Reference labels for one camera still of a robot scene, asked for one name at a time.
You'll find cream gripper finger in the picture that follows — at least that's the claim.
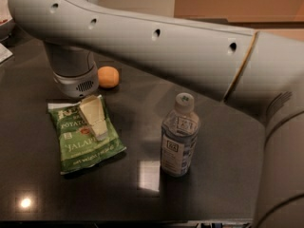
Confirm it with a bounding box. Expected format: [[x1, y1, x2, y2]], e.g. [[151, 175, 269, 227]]
[[79, 95, 107, 141]]

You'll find green jalapeno chip bag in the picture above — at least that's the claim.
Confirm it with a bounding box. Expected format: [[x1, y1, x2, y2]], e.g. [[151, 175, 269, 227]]
[[47, 95, 126, 175]]

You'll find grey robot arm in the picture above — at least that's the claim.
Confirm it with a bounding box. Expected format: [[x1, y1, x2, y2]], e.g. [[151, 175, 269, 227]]
[[8, 0, 304, 228]]

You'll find orange fruit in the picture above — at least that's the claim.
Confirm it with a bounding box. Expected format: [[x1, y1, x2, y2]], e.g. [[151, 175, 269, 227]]
[[98, 66, 120, 88]]

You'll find white paper sheet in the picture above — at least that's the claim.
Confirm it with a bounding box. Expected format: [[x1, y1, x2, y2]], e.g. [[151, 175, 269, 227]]
[[0, 43, 13, 64]]

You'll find white bowl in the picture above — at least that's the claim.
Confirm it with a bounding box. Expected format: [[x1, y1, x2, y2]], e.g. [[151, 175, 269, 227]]
[[0, 0, 14, 41]]

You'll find clear plastic water bottle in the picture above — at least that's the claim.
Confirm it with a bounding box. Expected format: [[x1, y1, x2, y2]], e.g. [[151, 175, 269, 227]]
[[161, 93, 200, 177]]

